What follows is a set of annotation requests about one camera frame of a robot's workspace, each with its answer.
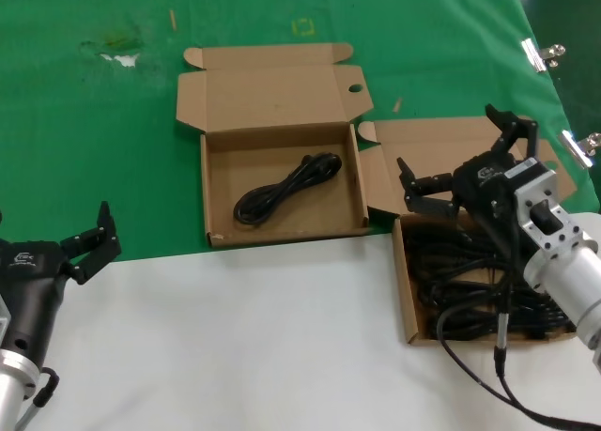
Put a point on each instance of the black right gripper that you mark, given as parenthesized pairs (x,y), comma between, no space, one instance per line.
(486,187)

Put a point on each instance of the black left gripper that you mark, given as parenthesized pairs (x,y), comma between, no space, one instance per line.
(28,299)

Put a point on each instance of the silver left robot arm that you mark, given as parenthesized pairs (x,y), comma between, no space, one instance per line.
(11,389)

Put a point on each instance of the flat cardboard mailer box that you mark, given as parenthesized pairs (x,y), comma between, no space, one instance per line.
(422,140)
(272,93)

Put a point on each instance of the short wooden stick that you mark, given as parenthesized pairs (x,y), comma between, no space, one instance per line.
(398,105)

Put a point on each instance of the silver binder clip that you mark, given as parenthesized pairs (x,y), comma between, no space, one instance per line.
(573,147)
(533,55)

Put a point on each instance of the green table cloth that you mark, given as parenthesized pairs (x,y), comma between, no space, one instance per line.
(94,121)

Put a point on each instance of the long thin wooden stick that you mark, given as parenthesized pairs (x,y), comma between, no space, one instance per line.
(173,20)

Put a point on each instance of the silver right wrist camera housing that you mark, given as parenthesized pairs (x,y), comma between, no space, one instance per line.
(540,191)

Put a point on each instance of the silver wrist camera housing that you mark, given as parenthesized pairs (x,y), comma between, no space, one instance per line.
(540,191)
(4,318)

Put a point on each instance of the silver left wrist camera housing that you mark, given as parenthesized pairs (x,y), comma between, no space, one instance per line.
(4,318)

